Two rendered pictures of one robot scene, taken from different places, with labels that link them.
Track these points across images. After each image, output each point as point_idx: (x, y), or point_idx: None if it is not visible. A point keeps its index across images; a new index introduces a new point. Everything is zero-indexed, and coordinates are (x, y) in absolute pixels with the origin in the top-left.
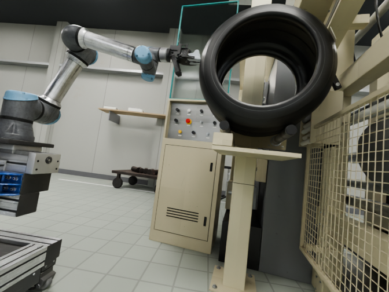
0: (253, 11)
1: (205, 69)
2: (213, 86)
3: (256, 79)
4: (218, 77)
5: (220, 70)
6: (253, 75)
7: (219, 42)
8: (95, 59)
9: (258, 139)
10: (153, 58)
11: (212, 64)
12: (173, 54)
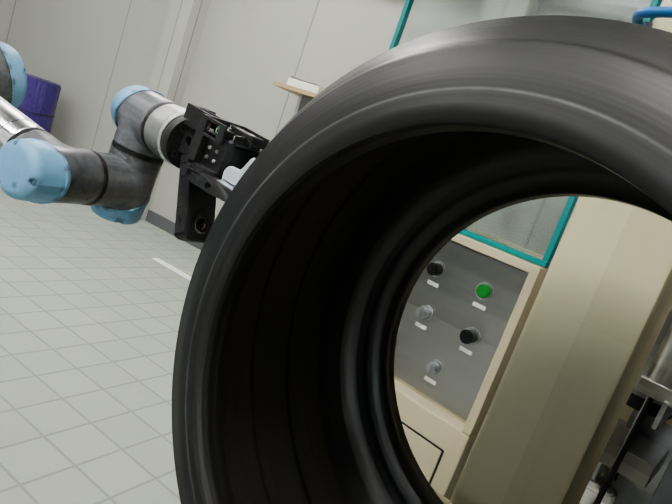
0: (442, 88)
1: (180, 325)
2: (182, 430)
3: (606, 297)
4: (390, 260)
5: (405, 230)
6: (599, 266)
7: (248, 216)
8: (15, 99)
9: None
10: (131, 145)
11: (199, 319)
12: (188, 147)
